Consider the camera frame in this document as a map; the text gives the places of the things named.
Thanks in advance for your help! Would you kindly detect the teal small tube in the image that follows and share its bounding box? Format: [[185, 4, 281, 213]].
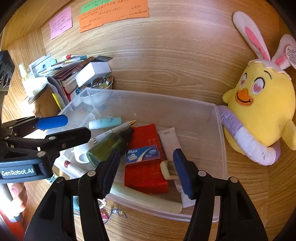
[[88, 117, 122, 130]]

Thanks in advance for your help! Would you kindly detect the green pump bottle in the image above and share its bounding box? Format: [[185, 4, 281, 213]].
[[86, 127, 134, 168]]

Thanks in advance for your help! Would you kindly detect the white gold-tipped pen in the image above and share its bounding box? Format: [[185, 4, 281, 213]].
[[92, 120, 137, 143]]

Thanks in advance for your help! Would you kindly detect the small green printed packet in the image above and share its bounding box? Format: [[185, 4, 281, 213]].
[[160, 160, 179, 180]]

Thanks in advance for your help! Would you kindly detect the red fabric pouch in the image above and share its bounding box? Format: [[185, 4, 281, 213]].
[[124, 123, 168, 194]]

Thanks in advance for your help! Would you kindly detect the blue Max staples box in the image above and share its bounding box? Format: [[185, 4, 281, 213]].
[[125, 145, 161, 165]]

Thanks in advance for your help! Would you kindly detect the pink cosmetic tube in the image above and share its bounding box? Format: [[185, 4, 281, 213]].
[[158, 128, 196, 208]]

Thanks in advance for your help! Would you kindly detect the blue tape roll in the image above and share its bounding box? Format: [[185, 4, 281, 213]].
[[73, 196, 80, 212]]

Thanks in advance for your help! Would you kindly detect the white long tube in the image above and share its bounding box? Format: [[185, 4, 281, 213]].
[[110, 182, 183, 213]]

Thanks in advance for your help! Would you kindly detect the person's hand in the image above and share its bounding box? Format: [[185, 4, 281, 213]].
[[9, 183, 28, 214]]

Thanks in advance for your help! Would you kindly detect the brown cylindrical container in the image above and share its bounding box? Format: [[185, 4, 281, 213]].
[[28, 84, 60, 118]]

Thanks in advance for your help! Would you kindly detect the stack of books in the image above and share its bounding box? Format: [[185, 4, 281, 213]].
[[23, 55, 112, 106]]

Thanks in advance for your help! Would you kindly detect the bowl of marbles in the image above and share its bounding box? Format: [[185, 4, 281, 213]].
[[75, 74, 114, 94]]

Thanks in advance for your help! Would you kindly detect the clear plastic storage bin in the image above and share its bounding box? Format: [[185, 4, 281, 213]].
[[49, 88, 227, 221]]

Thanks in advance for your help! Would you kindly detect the white small box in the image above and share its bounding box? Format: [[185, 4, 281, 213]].
[[75, 62, 111, 87]]

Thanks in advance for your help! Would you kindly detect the pink sticky note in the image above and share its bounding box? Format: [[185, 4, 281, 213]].
[[49, 6, 72, 40]]

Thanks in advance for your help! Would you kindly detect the yellow chick plush toy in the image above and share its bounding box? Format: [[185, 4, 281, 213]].
[[218, 11, 295, 166]]

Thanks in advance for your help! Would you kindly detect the green sticky note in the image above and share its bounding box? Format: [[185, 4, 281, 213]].
[[80, 0, 112, 14]]

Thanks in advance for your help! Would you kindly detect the orange paper note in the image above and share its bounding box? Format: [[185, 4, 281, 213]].
[[78, 0, 149, 33]]

